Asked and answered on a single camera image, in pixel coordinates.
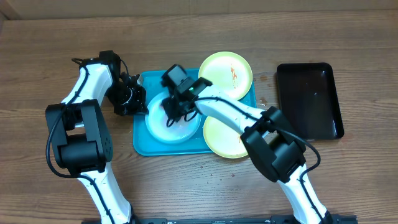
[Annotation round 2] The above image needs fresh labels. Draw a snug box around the light blue plate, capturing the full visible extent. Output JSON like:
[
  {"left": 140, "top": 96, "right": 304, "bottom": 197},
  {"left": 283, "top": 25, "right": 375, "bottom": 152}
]
[{"left": 145, "top": 91, "right": 201, "bottom": 144}]

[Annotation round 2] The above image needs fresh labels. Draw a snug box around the yellow-green plate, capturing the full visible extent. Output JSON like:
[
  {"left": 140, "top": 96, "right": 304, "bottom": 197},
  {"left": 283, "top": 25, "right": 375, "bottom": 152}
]
[
  {"left": 198, "top": 52, "right": 253, "bottom": 100},
  {"left": 203, "top": 116, "right": 248, "bottom": 159}
]

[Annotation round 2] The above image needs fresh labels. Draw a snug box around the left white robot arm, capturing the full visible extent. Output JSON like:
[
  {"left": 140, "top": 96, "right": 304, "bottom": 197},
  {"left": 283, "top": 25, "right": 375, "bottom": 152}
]
[{"left": 45, "top": 50, "right": 149, "bottom": 223}]

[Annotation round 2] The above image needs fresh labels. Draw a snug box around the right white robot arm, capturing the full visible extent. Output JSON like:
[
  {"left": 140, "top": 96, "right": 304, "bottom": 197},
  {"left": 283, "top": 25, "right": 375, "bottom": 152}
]
[{"left": 161, "top": 64, "right": 333, "bottom": 223}]

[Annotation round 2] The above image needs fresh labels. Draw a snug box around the black rectangular tray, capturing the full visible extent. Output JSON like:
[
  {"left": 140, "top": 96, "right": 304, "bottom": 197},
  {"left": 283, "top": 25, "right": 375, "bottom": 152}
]
[{"left": 276, "top": 62, "right": 345, "bottom": 140}]

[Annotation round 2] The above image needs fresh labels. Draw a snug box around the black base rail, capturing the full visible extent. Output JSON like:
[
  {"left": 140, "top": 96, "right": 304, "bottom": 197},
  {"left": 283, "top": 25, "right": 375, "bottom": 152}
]
[{"left": 81, "top": 214, "right": 358, "bottom": 224}]

